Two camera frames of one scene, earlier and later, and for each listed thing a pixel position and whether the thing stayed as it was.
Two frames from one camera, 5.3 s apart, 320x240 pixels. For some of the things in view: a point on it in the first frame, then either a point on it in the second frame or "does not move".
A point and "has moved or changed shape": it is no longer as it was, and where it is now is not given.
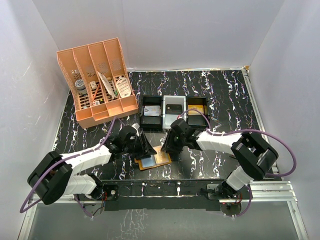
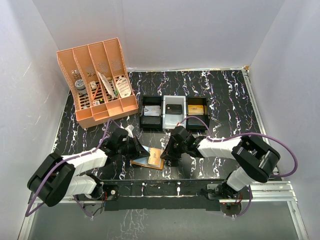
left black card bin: [151, 123] does not move
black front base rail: [163, 195] does not move
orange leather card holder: [158, 159] has moved or changed shape
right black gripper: [169, 146] → [169, 152]
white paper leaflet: [107, 84] does not move
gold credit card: [163, 157] has moved or changed shape
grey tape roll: [79, 84] does not move
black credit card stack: [174, 109] does not move
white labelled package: [123, 87] does not move
